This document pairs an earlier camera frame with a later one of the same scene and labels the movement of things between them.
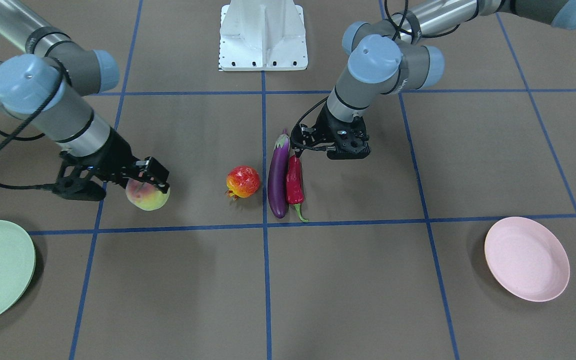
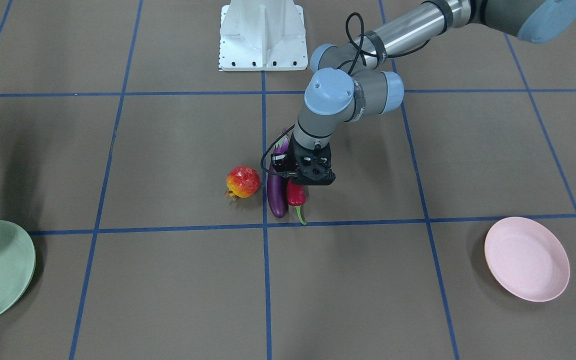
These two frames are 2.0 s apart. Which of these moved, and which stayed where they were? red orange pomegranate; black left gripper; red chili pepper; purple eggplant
Moved: black left gripper
Stayed: purple eggplant; red orange pomegranate; red chili pepper
